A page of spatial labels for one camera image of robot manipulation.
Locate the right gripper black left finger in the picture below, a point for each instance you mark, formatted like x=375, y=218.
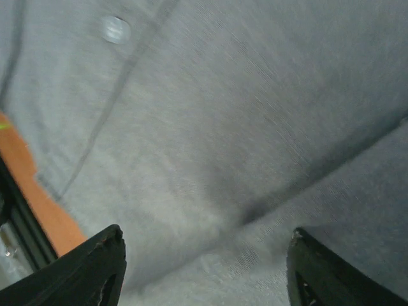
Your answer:
x=90, y=274

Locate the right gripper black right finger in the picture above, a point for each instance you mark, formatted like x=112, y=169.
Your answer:
x=318, y=276

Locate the grey button-up shirt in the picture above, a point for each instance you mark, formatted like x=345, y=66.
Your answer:
x=210, y=130

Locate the metal base plate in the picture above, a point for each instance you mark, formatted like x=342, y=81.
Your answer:
x=14, y=265

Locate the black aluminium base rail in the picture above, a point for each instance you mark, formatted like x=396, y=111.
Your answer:
x=15, y=212

